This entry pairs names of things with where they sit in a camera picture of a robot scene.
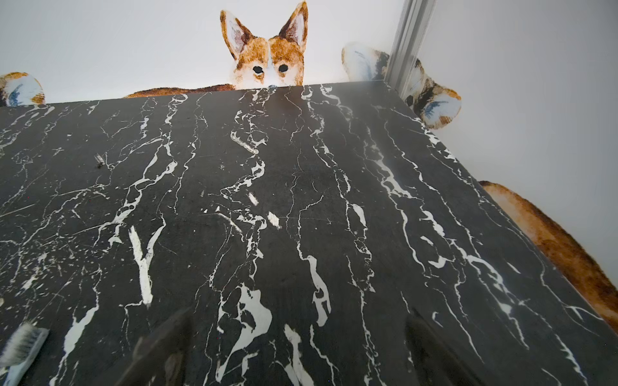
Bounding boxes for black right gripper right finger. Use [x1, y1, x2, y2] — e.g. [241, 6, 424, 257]
[406, 310, 483, 385]

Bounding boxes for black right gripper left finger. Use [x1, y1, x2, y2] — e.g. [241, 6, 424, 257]
[114, 308, 192, 385]

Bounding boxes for light blue toothbrush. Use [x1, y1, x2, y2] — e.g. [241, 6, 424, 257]
[1, 322, 49, 386]

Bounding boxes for aluminium frame post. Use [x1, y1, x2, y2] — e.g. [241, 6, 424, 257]
[386, 0, 436, 99]

